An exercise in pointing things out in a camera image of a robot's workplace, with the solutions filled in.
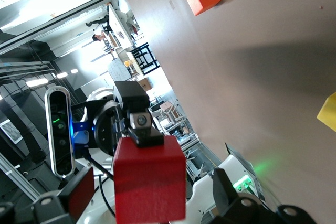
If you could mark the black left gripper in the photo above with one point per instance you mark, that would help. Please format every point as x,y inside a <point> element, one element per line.
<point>105,127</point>

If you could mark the brown paper table cover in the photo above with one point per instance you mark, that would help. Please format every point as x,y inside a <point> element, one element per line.
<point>262,64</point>

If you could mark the aluminium extrusion rail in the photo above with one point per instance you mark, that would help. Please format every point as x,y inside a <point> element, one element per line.
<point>18,176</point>

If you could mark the red wooden block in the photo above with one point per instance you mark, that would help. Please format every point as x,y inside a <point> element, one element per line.
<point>149,182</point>

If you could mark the black frame table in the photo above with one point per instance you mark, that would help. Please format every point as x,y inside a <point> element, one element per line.
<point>147,58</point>

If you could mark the cardboard box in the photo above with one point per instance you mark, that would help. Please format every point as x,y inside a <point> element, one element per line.
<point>145,84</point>

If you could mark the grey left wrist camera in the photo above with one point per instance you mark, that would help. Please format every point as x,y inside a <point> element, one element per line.
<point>60,132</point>

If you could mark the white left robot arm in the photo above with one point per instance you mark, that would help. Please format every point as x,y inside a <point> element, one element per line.
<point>202,195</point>

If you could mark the yellow wooden block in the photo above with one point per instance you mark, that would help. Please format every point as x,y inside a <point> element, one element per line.
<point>328,116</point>

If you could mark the seated person in background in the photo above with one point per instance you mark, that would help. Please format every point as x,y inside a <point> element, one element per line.
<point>98,37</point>

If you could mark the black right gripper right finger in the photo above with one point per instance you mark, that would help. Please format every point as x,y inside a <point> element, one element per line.
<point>228,205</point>

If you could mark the blue camera mount bracket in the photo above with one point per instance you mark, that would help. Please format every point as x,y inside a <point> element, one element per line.
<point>80,132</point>

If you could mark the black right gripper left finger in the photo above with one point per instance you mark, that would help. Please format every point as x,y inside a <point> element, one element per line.
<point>78,192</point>

